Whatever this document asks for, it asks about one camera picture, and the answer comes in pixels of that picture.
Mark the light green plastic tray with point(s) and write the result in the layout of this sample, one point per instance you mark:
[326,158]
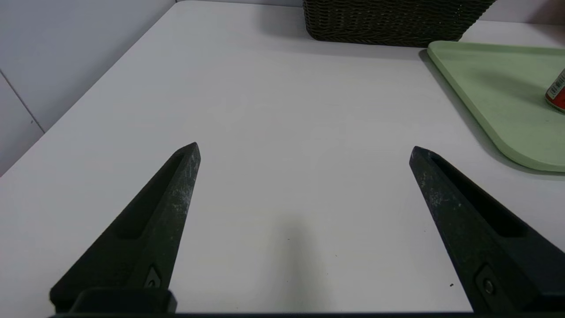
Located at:
[499,88]

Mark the dark brown wicker basket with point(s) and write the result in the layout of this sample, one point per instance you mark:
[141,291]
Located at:
[388,20]

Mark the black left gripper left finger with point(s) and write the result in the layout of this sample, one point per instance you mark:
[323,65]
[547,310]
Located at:
[150,229]

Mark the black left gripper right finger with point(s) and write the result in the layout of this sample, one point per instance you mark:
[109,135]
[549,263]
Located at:
[468,238]

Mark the red soda can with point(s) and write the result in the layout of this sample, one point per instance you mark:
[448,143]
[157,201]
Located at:
[558,95]

